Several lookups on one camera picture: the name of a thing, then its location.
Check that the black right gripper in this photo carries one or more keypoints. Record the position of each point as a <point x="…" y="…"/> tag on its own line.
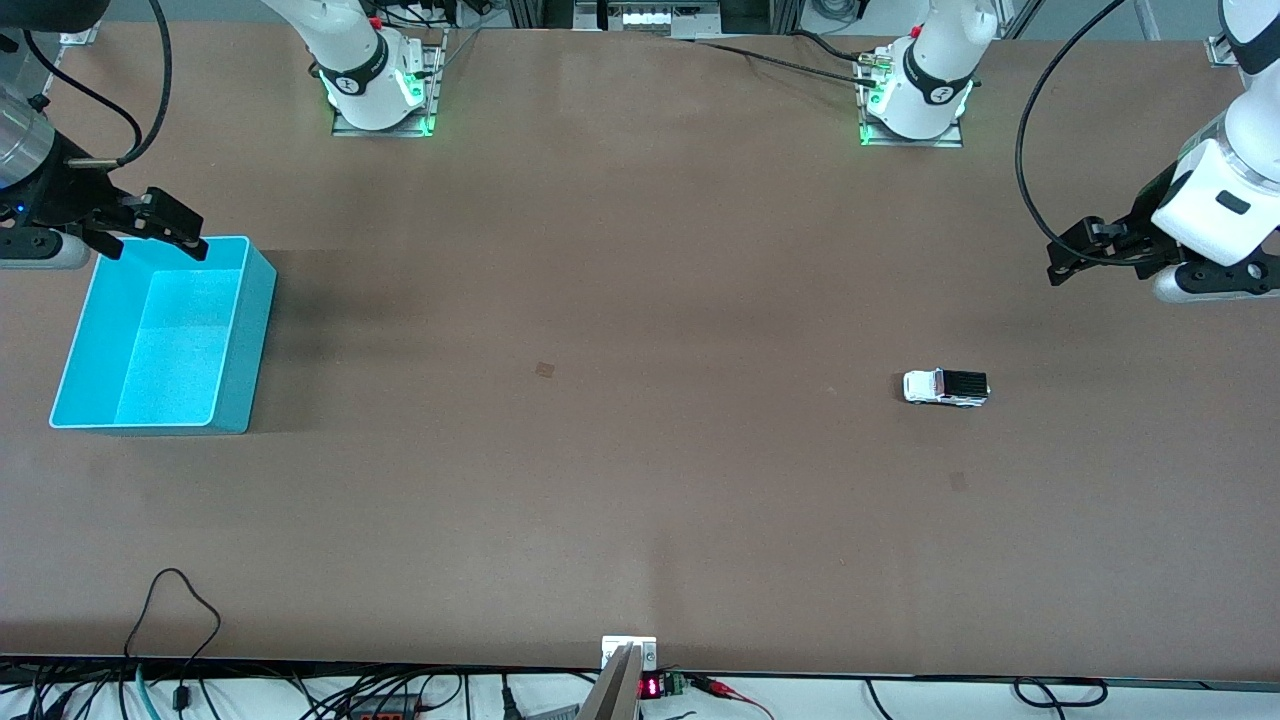
<point x="62" y="196"/>

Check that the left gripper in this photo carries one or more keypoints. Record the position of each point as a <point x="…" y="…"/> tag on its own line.
<point x="1146" y="213"/>

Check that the white jeep toy black roof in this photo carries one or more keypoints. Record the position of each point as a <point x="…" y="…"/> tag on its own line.
<point x="925" y="387"/>

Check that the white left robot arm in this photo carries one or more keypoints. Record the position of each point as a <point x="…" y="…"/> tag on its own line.
<point x="935" y="70"/>

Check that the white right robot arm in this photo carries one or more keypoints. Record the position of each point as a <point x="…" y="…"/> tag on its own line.
<point x="355" y="60"/>

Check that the cyan plastic storage bin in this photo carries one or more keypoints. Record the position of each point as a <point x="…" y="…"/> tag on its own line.
<point x="175" y="340"/>

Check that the black power strip red switches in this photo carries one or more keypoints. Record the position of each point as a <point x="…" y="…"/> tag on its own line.
<point x="385" y="710"/>

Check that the red digit display module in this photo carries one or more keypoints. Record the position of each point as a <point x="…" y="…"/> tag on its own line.
<point x="652" y="687"/>

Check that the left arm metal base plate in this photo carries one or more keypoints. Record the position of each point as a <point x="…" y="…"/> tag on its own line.
<point x="915" y="143"/>

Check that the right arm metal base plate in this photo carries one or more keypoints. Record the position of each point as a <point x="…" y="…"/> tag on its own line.
<point x="436" y="80"/>

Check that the aluminium frame with white device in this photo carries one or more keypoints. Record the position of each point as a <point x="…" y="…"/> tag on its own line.
<point x="650" y="15"/>

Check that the grey camera stand bracket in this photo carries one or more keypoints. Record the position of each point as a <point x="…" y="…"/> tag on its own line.
<point x="620" y="685"/>

